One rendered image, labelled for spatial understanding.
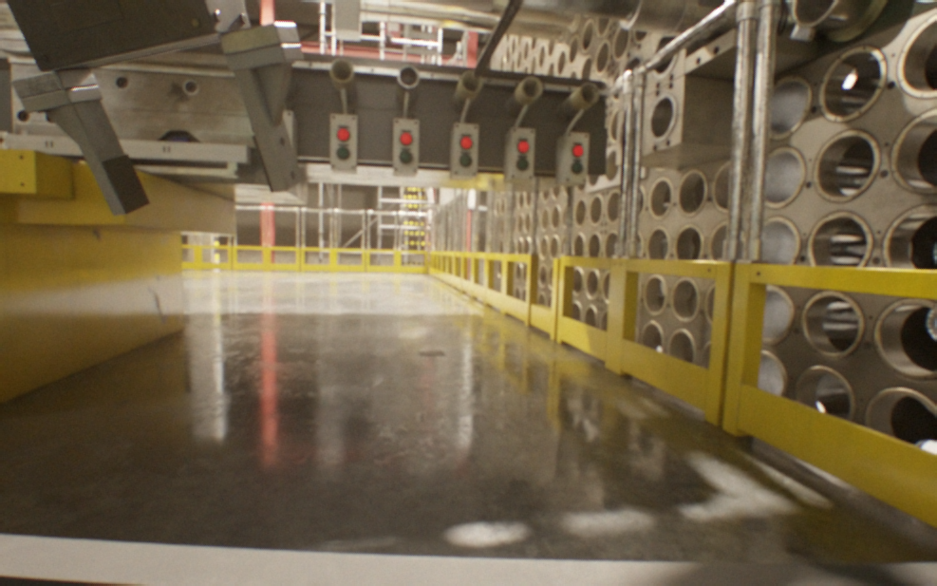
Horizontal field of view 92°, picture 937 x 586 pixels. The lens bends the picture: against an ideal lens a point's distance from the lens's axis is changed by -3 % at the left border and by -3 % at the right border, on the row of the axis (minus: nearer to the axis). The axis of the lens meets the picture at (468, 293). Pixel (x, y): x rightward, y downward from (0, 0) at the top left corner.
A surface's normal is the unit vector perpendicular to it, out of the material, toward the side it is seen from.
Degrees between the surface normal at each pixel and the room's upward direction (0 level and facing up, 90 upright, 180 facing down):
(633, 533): 0
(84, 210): 90
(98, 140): 83
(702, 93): 90
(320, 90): 90
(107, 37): 113
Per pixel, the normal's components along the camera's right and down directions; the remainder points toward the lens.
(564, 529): 0.03, -1.00
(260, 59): -0.09, 0.47
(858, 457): -0.98, -0.01
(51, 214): 0.18, 0.09
